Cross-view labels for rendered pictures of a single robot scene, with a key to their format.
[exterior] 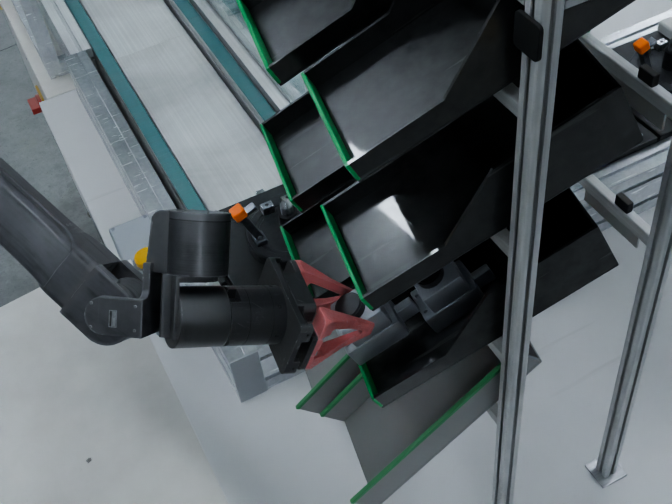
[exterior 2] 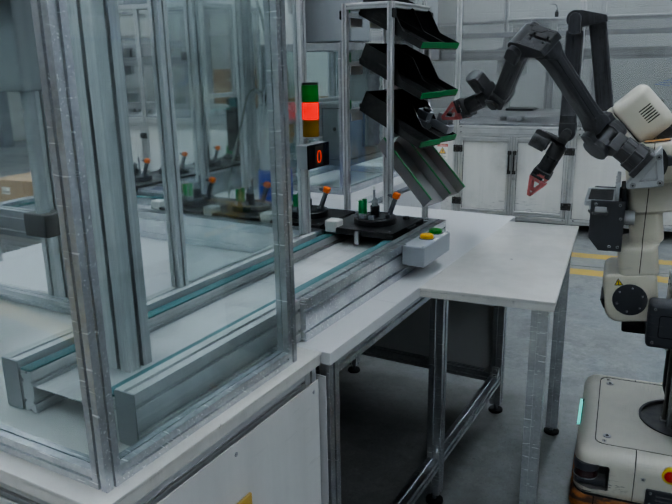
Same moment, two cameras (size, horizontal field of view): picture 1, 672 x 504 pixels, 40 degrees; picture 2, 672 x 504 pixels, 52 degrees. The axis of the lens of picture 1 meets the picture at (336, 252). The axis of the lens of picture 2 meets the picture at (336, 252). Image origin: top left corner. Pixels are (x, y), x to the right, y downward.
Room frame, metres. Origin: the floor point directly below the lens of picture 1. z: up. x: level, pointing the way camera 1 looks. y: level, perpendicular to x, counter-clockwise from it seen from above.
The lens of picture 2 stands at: (2.47, 1.67, 1.48)
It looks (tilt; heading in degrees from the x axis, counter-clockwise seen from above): 16 degrees down; 231
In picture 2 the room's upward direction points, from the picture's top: 1 degrees counter-clockwise
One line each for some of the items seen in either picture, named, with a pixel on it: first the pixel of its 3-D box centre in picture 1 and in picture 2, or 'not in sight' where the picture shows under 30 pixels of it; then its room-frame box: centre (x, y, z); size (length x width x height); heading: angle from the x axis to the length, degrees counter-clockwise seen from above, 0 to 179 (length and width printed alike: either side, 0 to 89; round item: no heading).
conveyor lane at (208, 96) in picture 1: (239, 154); (322, 262); (1.29, 0.15, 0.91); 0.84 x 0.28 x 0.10; 21
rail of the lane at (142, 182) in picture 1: (152, 196); (380, 266); (1.21, 0.31, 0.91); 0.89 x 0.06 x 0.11; 21
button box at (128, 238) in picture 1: (152, 272); (426, 247); (1.01, 0.30, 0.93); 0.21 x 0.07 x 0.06; 21
